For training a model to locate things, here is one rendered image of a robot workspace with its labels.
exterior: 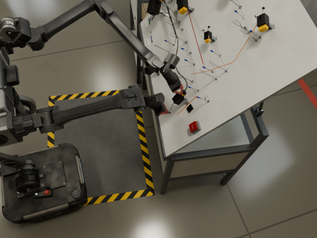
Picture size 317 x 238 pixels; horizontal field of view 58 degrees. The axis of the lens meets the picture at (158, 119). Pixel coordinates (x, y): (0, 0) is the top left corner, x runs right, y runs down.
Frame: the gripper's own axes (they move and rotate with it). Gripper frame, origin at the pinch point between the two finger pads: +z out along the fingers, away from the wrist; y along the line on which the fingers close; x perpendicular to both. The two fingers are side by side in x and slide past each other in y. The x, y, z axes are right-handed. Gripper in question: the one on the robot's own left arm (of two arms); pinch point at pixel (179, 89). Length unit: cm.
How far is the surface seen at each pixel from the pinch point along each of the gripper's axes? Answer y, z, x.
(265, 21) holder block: -10, -20, -52
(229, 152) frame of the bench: -23, 53, -5
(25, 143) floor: 77, 37, 153
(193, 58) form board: 20.0, 4.6, -16.3
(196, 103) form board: -6.9, 10.3, -4.0
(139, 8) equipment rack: 99, 4, -2
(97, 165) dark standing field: 38, 72, 104
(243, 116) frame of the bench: -1, 59, -25
